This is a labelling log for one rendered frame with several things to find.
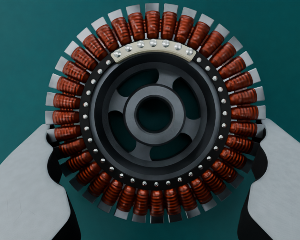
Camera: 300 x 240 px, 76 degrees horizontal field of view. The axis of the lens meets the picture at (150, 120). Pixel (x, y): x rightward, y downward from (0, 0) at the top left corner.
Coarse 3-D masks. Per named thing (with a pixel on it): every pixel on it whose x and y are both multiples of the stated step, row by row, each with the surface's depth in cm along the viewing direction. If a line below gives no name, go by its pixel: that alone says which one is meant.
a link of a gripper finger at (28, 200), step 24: (24, 144) 9; (48, 144) 9; (0, 168) 8; (24, 168) 8; (48, 168) 8; (0, 192) 7; (24, 192) 7; (48, 192) 7; (0, 216) 6; (24, 216) 6; (48, 216) 6; (72, 216) 6
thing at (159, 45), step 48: (96, 48) 9; (144, 48) 9; (192, 48) 10; (240, 48) 10; (48, 96) 10; (96, 96) 10; (144, 96) 10; (240, 96) 9; (96, 144) 10; (144, 144) 12; (192, 144) 12; (240, 144) 9; (96, 192) 9; (144, 192) 10; (192, 192) 10
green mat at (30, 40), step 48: (0, 0) 13; (48, 0) 13; (96, 0) 13; (144, 0) 13; (192, 0) 13; (240, 0) 13; (288, 0) 13; (0, 48) 13; (48, 48) 13; (288, 48) 13; (0, 96) 13; (192, 96) 13; (288, 96) 13; (0, 144) 13; (240, 192) 13
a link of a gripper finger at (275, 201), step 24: (264, 120) 10; (264, 144) 9; (288, 144) 9; (264, 168) 8; (288, 168) 7; (264, 192) 6; (288, 192) 6; (240, 216) 7; (264, 216) 6; (288, 216) 6
